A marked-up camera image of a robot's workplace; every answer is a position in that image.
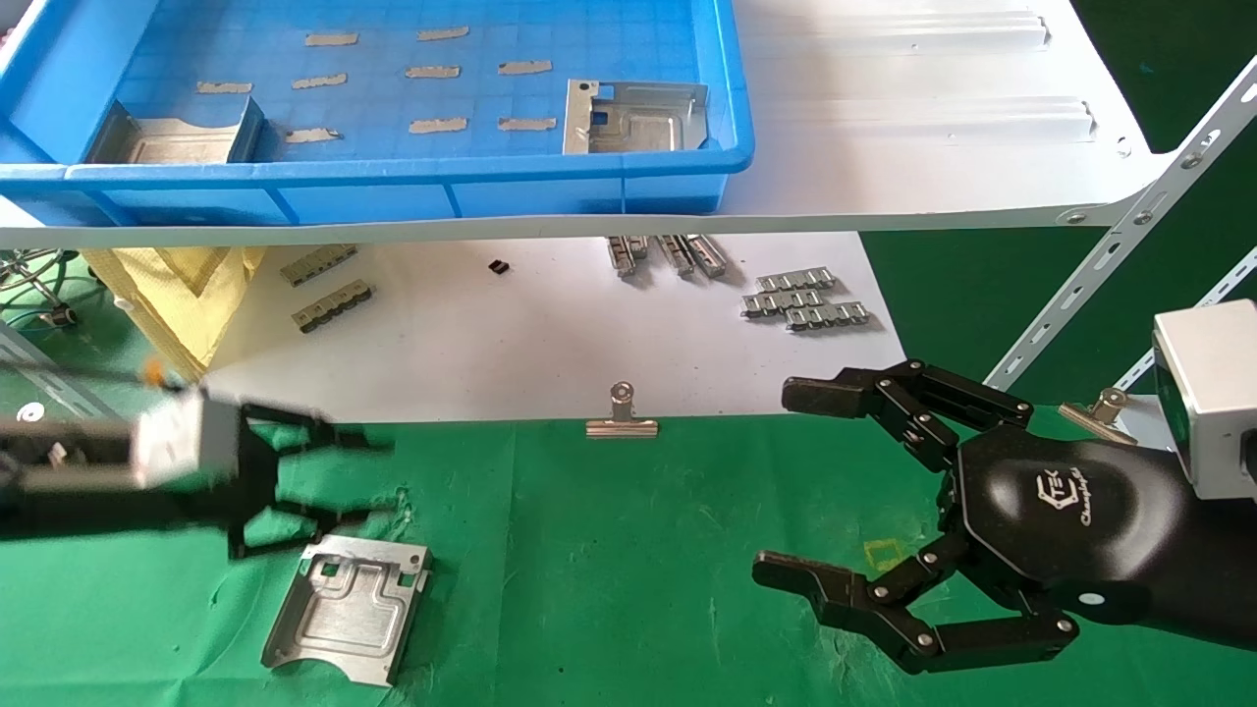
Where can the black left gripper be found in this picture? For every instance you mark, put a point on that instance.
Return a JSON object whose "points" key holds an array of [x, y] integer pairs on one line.
{"points": [[253, 491]]}

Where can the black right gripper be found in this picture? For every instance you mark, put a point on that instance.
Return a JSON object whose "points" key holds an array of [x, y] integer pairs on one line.
{"points": [[1070, 530]]}

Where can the stamped sheet metal bracket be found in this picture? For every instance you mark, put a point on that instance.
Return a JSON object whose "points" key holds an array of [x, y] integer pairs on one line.
{"points": [[344, 619], [643, 126], [172, 145]]}

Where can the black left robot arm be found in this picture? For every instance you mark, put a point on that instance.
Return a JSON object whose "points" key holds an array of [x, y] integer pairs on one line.
{"points": [[59, 511]]}

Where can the dark grey metal strip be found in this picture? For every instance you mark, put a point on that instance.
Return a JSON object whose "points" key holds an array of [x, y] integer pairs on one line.
{"points": [[317, 265], [334, 305]]}

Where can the shiny silver metal strip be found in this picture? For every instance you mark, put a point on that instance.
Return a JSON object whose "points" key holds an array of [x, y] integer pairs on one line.
{"points": [[828, 316], [783, 302], [676, 255], [795, 280], [626, 255], [707, 255]]}

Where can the yellow mesh bag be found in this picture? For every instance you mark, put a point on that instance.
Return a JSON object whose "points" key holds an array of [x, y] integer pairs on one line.
{"points": [[187, 304]]}

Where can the silver binder clip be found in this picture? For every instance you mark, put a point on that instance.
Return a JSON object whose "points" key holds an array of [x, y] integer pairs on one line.
{"points": [[1095, 417], [622, 426]]}

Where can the green table cloth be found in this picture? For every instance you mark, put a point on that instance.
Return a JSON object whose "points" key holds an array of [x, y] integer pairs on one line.
{"points": [[628, 589]]}

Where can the perforated grey shelf upright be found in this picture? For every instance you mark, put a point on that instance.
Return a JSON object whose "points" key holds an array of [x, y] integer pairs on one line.
{"points": [[1110, 255], [49, 385]]}

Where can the blue plastic bin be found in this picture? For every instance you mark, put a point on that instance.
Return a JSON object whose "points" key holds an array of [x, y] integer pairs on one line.
{"points": [[393, 191]]}

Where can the white metal shelf board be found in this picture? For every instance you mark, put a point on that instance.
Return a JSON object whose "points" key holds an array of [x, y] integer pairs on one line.
{"points": [[884, 167]]}

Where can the beige tape piece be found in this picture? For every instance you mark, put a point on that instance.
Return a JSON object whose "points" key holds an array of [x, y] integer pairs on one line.
{"points": [[319, 81], [442, 33], [433, 72], [524, 68], [331, 39], [224, 87], [312, 135], [526, 124], [438, 126]]}

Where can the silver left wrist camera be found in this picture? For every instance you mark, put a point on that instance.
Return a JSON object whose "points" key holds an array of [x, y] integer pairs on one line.
{"points": [[187, 442]]}

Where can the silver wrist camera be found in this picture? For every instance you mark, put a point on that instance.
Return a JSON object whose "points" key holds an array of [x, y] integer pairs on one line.
{"points": [[1213, 383], [187, 442]]}

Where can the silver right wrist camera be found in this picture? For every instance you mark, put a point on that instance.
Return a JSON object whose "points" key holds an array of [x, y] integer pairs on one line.
{"points": [[1213, 383]]}

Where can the thin perforated grey rail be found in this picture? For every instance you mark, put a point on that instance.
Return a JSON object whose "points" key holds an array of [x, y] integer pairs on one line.
{"points": [[1198, 309]]}

